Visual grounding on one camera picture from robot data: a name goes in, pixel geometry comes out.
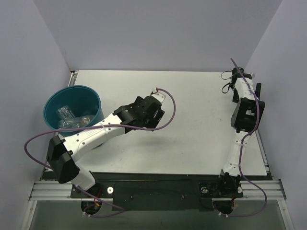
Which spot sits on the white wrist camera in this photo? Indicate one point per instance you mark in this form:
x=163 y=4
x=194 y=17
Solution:
x=251 y=75
x=158 y=95

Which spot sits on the teal plastic bin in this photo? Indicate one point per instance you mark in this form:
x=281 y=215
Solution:
x=82 y=100

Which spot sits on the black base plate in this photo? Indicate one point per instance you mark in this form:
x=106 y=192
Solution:
x=164 y=192

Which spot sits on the clear plastic bottle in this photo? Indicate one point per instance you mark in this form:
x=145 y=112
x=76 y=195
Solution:
x=65 y=113
x=76 y=122

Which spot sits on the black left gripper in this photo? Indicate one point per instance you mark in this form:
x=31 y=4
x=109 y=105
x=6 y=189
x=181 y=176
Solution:
x=158 y=115

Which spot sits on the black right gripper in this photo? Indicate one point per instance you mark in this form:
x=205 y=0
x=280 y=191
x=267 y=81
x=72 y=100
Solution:
x=233 y=80

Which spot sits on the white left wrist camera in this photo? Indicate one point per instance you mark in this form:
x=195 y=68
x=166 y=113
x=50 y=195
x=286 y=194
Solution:
x=158 y=95

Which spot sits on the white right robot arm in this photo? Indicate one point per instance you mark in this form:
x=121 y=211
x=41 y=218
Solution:
x=245 y=121

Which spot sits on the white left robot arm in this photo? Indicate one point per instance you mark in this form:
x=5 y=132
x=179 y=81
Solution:
x=63 y=153

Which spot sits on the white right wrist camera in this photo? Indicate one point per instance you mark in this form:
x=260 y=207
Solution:
x=251 y=75

